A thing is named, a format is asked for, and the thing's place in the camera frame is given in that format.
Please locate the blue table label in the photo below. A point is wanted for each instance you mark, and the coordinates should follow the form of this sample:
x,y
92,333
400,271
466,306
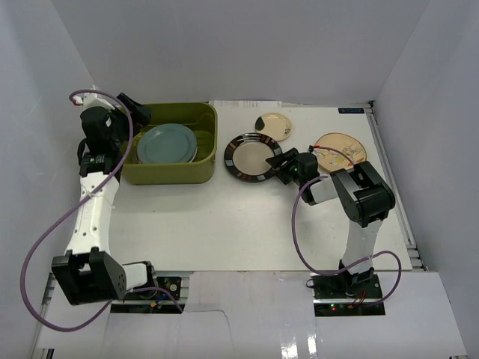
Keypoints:
x,y
351,110

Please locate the green plastic bin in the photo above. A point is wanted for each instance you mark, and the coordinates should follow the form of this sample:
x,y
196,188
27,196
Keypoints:
x,y
202,119

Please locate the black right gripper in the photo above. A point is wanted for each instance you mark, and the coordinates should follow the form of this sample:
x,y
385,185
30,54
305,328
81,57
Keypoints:
x,y
278,161

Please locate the dark striped rim plate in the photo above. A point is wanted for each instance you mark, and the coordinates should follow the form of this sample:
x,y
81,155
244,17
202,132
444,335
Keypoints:
x,y
245,157

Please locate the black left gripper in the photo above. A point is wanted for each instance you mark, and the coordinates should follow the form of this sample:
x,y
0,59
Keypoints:
x,y
132,111

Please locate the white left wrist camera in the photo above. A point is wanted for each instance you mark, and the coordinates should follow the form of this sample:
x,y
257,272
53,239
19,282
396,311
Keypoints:
x,y
90,100

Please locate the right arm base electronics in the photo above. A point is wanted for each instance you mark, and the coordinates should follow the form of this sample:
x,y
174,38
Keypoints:
x,y
331,297

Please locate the small cream plate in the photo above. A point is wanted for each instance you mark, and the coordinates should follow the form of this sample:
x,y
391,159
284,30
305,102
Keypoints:
x,y
274,125

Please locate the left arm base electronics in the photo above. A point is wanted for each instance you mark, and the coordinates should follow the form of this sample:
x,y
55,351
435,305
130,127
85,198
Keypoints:
x,y
171,300

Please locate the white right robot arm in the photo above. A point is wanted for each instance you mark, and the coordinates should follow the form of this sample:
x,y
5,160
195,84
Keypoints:
x,y
365,197

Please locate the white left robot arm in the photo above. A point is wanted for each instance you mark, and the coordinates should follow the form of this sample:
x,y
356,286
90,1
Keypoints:
x,y
87,273

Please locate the tan bird pattern plate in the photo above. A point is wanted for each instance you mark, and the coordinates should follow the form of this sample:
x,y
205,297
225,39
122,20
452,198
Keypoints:
x,y
337,151

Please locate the light blue plate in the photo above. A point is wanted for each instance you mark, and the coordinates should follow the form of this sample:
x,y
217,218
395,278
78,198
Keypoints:
x,y
169,143

